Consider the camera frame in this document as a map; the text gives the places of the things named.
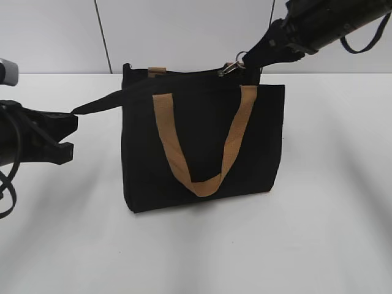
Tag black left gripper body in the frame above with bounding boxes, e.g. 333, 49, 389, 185
1, 100, 58, 165

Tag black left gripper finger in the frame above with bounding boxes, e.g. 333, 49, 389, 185
29, 111, 78, 143
42, 142, 74, 165

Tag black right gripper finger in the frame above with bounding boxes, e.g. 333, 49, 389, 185
243, 19, 305, 69

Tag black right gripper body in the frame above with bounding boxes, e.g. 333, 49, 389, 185
281, 1, 325, 55

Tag silver zipper pull with ring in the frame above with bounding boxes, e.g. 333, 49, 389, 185
217, 51, 247, 77

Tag black tote bag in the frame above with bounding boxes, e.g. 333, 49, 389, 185
73, 64, 285, 213

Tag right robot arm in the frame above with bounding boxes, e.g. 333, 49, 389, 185
243, 1, 391, 69

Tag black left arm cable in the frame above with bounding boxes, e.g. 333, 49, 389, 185
0, 104, 24, 220

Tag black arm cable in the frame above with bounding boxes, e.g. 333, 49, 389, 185
0, 104, 24, 220
339, 4, 390, 55

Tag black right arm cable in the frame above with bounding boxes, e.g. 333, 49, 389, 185
339, 4, 390, 55

